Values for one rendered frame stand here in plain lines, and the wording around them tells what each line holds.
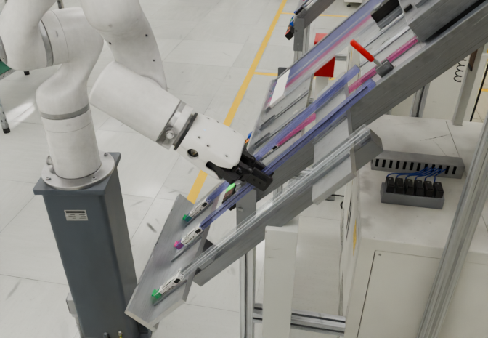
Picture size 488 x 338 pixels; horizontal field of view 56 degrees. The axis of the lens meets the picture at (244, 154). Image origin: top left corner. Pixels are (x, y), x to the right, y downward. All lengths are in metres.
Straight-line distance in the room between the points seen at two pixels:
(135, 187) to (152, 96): 1.70
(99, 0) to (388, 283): 0.98
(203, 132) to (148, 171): 1.79
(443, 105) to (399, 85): 1.68
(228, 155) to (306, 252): 1.32
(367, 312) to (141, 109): 0.91
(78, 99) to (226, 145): 0.51
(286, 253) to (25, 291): 1.36
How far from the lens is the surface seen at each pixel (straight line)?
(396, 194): 1.31
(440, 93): 2.62
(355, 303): 1.37
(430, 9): 0.98
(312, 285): 1.91
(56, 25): 1.13
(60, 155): 1.25
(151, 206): 2.30
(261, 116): 1.46
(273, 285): 0.95
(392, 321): 1.43
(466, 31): 0.97
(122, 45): 0.84
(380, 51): 1.16
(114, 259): 1.41
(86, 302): 1.57
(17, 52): 1.11
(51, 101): 1.18
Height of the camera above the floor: 1.40
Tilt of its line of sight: 32 degrees down
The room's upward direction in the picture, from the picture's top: straight up
